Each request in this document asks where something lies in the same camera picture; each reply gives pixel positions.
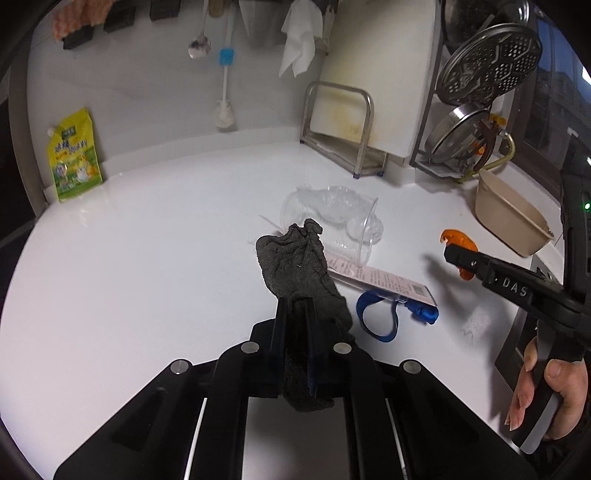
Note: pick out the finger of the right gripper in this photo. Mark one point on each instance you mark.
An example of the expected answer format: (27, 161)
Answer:
(471, 264)

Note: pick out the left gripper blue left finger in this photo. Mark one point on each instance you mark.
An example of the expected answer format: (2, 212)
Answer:
(281, 346)

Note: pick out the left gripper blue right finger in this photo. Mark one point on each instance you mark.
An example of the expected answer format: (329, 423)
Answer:
(314, 347)

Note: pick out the orange tangerine peel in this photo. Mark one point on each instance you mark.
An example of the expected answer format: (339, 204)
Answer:
(459, 238)

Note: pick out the dark grey rag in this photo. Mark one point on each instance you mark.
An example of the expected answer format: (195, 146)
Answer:
(293, 265)

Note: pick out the beige plastic basin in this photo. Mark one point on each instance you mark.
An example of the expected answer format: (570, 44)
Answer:
(509, 216)

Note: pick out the black dish rack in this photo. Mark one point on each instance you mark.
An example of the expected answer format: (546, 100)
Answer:
(460, 21)

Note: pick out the steel pot lid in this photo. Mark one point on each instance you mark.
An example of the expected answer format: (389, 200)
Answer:
(453, 133)

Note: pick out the clear plastic packaging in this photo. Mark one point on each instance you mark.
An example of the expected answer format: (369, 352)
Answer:
(349, 220)

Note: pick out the metal cutting board rack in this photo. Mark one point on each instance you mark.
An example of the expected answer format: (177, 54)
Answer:
(345, 142)

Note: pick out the perforated steel steamer plate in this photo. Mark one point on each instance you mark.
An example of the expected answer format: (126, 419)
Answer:
(492, 63)

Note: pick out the white cutting board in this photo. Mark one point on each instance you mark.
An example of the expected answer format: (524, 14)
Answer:
(386, 48)

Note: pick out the white blue bottle brush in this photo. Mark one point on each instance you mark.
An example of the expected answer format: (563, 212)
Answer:
(223, 115)

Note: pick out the yellow green seasoning pouch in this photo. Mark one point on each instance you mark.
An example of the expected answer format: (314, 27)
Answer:
(72, 156)

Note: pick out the hanging white cloth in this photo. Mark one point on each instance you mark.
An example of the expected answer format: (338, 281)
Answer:
(303, 25)

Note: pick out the hanging steel ladle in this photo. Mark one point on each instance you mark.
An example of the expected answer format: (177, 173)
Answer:
(200, 46)

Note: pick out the pink orange hanging cloth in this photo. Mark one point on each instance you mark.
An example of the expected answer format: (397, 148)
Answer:
(77, 14)

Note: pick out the black wall utensil rail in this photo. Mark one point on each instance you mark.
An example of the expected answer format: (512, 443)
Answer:
(121, 15)

